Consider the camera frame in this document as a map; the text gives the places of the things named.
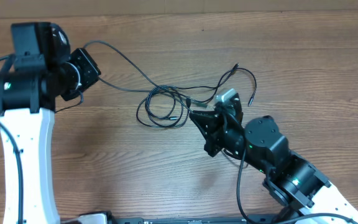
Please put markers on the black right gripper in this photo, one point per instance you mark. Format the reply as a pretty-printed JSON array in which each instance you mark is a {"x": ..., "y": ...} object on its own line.
[{"x": 215, "y": 126}]

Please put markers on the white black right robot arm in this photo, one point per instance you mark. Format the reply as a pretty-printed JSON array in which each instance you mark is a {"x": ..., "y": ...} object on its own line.
[{"x": 306, "y": 194}]

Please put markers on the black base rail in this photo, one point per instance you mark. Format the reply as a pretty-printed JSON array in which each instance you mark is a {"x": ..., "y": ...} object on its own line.
[{"x": 108, "y": 218}]

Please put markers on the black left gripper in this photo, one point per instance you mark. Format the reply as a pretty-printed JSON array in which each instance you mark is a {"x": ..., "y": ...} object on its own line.
[{"x": 82, "y": 58}]

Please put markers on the cardboard back wall panel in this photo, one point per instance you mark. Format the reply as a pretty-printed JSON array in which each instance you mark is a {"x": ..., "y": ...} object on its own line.
[{"x": 67, "y": 8}]

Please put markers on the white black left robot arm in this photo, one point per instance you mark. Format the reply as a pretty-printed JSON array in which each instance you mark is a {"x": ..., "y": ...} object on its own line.
[{"x": 41, "y": 68}]

